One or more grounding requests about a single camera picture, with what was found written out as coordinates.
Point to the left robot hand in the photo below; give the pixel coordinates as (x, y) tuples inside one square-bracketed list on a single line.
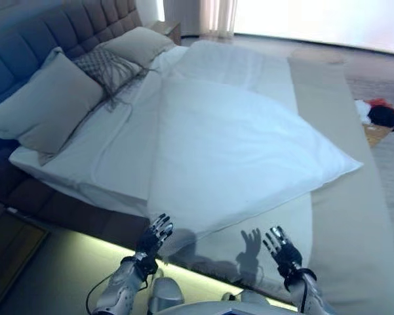
[(149, 239)]

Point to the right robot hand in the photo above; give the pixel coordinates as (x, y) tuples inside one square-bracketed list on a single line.
[(290, 257)]

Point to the white duvet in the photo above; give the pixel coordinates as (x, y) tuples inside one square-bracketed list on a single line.
[(232, 147)]

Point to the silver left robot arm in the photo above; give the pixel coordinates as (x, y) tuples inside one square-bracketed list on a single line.
[(121, 288)]

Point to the beige textured bed runner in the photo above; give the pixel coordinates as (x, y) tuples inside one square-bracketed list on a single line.
[(341, 197)]

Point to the white bed sheet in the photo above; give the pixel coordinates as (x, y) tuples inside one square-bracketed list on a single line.
[(85, 157)]

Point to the grey area rug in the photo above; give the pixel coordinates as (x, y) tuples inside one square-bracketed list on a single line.
[(386, 183)]

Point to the wooden bedside table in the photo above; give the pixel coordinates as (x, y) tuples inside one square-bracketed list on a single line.
[(10, 262), (170, 31)]

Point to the white garment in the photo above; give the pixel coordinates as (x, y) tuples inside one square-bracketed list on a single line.
[(362, 110)]

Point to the large beige pillow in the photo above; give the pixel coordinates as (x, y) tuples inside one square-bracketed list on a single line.
[(52, 105)]

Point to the black garment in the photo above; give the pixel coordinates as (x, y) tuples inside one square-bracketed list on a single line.
[(385, 118)]

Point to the red garment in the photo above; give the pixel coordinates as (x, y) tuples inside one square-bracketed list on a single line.
[(382, 102)]

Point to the grey fringed decorative cushion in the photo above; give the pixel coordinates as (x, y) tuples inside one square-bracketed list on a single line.
[(101, 64)]

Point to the white pillow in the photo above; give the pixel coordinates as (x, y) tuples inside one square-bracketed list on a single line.
[(50, 57)]

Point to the beige curtain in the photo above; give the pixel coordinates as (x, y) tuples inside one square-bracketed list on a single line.
[(213, 16)]

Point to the brown tufted headboard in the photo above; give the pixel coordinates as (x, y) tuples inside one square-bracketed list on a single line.
[(36, 33)]

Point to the brown upholstered bed frame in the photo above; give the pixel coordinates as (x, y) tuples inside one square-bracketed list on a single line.
[(26, 197)]

